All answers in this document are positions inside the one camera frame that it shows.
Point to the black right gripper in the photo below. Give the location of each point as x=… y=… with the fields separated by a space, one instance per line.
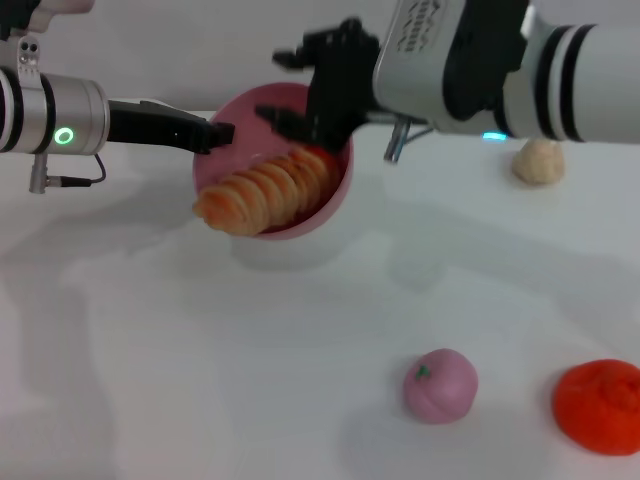
x=345 y=85

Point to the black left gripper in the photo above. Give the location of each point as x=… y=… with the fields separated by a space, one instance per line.
x=155 y=127

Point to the orange striped bread roll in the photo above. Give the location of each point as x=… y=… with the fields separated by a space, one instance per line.
x=265 y=192

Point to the pink plastic bowl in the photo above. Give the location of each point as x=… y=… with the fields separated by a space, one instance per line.
x=330 y=200

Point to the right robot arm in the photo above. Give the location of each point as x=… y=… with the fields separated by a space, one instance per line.
x=500 y=70

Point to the beige bun toy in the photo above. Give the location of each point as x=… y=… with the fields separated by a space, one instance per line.
x=539 y=165

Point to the pink peach toy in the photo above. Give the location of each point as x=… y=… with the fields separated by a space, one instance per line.
x=442 y=387

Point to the orange tangerine toy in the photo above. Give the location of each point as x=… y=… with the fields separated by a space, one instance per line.
x=597 y=407

